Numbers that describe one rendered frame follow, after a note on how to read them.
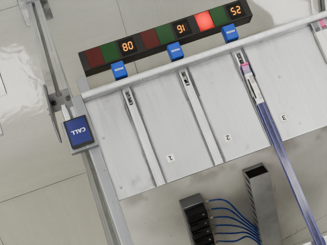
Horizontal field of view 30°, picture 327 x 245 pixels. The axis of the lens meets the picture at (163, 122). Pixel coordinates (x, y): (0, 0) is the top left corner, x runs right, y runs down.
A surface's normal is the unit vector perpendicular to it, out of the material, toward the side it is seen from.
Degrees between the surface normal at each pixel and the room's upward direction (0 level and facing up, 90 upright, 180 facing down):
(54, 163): 0
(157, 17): 0
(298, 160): 0
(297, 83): 44
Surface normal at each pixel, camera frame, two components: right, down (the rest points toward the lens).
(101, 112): 0.03, -0.25
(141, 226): 0.26, 0.44
